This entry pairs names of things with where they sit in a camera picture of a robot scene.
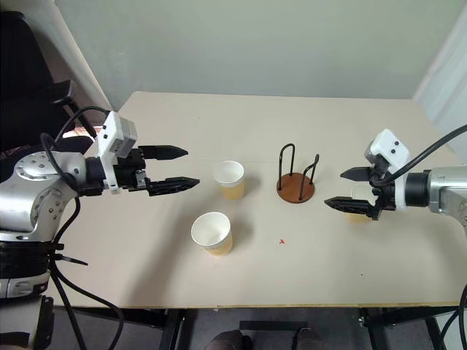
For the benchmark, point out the black metal table frame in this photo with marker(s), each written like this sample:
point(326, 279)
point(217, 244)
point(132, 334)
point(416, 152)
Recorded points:
point(171, 328)

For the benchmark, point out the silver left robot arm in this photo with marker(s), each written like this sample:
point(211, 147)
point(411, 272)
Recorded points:
point(36, 198)

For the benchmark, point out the dark rounded shape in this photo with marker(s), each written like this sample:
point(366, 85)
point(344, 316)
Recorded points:
point(308, 340)
point(228, 342)

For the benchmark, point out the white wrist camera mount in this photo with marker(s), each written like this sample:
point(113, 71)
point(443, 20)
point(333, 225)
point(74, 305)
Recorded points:
point(388, 144)
point(109, 146)

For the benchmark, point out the black zip tie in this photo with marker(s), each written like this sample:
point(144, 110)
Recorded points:
point(73, 261)

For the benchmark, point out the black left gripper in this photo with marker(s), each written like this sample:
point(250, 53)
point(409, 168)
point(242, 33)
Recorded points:
point(127, 171)

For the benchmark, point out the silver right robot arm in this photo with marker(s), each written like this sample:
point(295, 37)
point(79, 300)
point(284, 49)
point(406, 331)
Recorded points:
point(447, 189)

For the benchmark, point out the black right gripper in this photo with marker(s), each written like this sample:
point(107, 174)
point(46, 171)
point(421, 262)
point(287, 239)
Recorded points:
point(386, 193)

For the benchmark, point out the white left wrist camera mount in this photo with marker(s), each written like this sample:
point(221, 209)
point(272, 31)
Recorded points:
point(109, 146)

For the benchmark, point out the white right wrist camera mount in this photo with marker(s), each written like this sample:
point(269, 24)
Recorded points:
point(388, 144)

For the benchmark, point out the white and tan paper cup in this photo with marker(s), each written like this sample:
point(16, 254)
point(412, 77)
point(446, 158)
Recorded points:
point(211, 229)
point(359, 191)
point(228, 175)

